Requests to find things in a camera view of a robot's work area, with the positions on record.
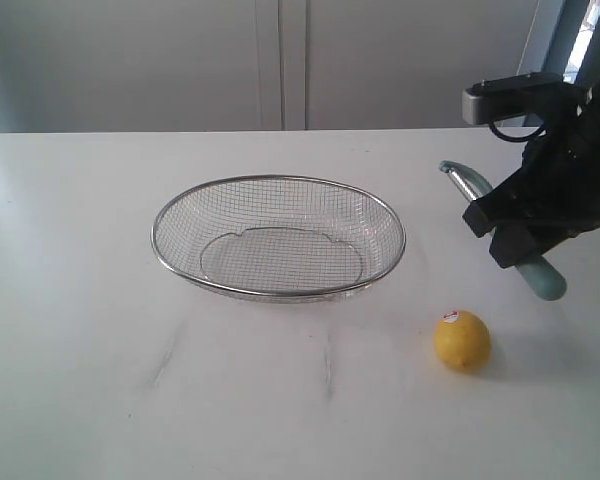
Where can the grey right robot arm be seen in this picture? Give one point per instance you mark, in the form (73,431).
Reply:
(555,194)

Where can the oval metal wire basket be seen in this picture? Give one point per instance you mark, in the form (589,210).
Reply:
(278,238)

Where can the yellow lemon with sticker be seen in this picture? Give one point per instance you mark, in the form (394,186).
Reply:
(462,341)

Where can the green handled peeler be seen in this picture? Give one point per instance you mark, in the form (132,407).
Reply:
(541,276)

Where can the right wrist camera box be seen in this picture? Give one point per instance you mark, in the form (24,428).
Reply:
(490,101)

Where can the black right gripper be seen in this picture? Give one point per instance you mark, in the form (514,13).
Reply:
(555,194)

